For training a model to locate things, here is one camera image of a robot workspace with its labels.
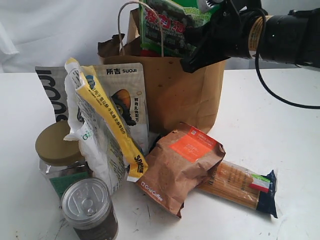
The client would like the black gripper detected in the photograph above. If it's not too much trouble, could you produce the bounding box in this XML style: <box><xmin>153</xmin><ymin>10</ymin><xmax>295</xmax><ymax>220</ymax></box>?
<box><xmin>180</xmin><ymin>0</ymin><xmax>253</xmax><ymax>73</ymax></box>

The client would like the green snack bag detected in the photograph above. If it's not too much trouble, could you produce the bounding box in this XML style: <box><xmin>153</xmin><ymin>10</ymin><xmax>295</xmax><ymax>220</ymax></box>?
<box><xmin>139</xmin><ymin>0</ymin><xmax>220</xmax><ymax>58</ymax></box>

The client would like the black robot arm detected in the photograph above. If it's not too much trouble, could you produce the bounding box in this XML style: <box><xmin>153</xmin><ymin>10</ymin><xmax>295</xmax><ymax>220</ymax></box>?
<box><xmin>180</xmin><ymin>0</ymin><xmax>320</xmax><ymax>73</ymax></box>

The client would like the brown paper shopping bag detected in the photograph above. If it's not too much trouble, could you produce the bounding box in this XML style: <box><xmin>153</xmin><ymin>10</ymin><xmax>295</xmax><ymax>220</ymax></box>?
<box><xmin>98</xmin><ymin>1</ymin><xmax>226</xmax><ymax>134</ymax></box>

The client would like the brown Grid Coffee bag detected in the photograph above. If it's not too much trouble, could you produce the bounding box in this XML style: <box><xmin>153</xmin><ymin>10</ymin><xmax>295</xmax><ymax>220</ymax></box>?
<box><xmin>136</xmin><ymin>123</ymin><xmax>226</xmax><ymax>218</ymax></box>

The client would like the yellow white crumpled bag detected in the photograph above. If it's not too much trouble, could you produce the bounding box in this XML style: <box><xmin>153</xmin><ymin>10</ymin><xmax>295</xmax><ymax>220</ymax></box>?
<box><xmin>64</xmin><ymin>58</ymin><xmax>147</xmax><ymax>194</ymax></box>

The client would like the beige SUOJI pouch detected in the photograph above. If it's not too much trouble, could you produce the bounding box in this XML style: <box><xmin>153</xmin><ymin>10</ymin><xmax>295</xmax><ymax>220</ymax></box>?
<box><xmin>94</xmin><ymin>62</ymin><xmax>149</xmax><ymax>154</ymax></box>

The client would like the spaghetti pack with Italian flag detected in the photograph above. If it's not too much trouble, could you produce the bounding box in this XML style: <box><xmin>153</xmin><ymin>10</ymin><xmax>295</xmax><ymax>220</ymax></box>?
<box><xmin>197</xmin><ymin>160</ymin><xmax>278</xmax><ymax>218</ymax></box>

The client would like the grey pouch with black letters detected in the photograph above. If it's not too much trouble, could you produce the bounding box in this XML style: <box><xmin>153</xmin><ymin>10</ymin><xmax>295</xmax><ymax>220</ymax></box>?
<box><xmin>35</xmin><ymin>66</ymin><xmax>69</xmax><ymax>122</ymax></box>

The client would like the clear jar with gold lid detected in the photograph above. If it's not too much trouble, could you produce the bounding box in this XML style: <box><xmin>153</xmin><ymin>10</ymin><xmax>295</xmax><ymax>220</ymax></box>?
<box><xmin>35</xmin><ymin>120</ymin><xmax>93</xmax><ymax>198</ymax></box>

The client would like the tin can with pull tab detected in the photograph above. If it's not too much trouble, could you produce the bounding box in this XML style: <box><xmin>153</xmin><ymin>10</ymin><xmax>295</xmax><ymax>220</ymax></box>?
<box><xmin>61</xmin><ymin>177</ymin><xmax>119</xmax><ymax>240</ymax></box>

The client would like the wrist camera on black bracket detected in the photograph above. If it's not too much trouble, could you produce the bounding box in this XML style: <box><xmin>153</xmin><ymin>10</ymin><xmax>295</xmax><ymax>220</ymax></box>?
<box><xmin>196</xmin><ymin>0</ymin><xmax>224</xmax><ymax>14</ymax></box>

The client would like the black cable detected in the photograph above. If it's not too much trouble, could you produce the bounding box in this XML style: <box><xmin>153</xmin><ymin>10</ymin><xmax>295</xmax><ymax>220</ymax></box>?
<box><xmin>254</xmin><ymin>9</ymin><xmax>320</xmax><ymax>110</ymax></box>

